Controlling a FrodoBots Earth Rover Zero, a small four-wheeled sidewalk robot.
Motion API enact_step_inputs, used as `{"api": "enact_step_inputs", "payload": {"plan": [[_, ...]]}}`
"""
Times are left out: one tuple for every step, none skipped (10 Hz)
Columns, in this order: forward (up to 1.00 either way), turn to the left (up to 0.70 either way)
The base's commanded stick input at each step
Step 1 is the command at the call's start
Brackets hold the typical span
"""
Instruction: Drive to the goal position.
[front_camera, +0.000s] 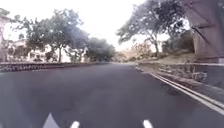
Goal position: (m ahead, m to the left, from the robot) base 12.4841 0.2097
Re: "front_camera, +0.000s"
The stone kerb wall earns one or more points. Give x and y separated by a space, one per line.
180 71

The large spreading tree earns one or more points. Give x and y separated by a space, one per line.
153 20

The dark grey asphalt road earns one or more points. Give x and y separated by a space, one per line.
100 93

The brown building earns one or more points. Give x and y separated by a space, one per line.
207 30

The bushes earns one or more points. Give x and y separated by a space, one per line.
180 41

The robot's own part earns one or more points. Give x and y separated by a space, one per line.
147 124
75 125

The low stone wall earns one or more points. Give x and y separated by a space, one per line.
33 66

